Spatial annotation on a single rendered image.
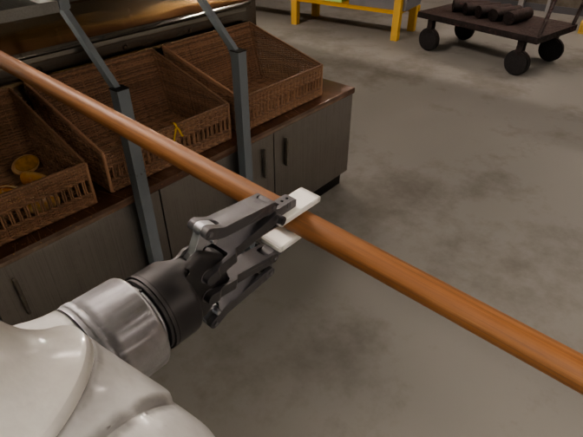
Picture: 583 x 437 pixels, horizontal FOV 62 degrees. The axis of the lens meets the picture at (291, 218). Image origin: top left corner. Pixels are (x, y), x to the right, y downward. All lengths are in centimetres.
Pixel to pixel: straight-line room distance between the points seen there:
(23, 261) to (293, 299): 102
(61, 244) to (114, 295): 123
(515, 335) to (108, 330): 34
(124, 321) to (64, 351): 16
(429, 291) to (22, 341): 35
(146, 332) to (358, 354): 152
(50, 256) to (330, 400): 102
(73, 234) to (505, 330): 138
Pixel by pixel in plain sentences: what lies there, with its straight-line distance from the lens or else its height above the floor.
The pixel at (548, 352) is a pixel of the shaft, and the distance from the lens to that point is 47.
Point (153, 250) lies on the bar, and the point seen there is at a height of 37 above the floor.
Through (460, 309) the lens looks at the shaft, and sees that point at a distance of 48.
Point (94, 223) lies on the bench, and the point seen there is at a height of 54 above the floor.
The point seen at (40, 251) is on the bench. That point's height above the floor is 54.
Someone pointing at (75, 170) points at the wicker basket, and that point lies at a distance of 161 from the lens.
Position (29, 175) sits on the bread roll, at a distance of 180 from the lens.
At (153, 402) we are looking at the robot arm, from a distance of 25.
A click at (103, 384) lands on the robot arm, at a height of 127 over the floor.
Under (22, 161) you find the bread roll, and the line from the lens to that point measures 192.
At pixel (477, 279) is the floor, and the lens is 229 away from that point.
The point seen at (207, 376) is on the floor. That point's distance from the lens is 182.
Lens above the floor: 145
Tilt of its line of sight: 36 degrees down
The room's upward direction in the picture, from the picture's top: straight up
